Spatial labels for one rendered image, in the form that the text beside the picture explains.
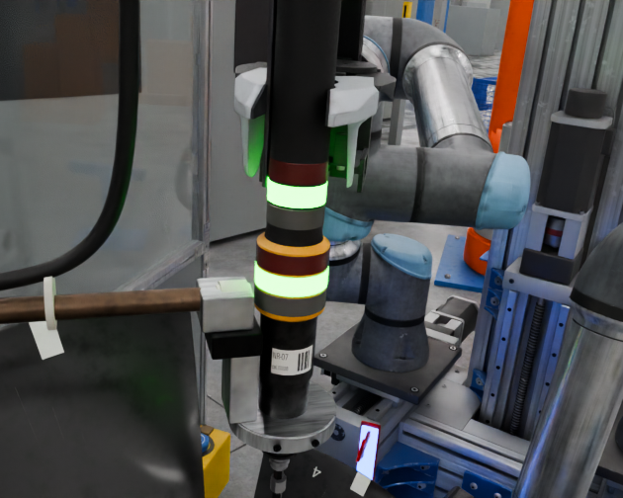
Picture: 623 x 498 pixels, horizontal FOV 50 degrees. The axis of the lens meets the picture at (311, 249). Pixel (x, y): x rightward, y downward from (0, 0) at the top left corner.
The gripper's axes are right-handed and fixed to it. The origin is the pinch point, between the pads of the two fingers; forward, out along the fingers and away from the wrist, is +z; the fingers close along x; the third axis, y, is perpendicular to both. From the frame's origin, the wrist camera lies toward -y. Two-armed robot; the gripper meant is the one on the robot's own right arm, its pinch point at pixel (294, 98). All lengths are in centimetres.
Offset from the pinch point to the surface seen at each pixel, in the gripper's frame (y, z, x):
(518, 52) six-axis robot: 22, -406, -71
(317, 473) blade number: 43.7, -24.1, -1.1
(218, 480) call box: 62, -41, 15
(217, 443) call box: 57, -43, 15
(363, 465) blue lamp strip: 51, -35, -6
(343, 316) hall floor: 165, -302, 14
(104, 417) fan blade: 25.0, -4.1, 13.4
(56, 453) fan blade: 26.5, -1.4, 15.7
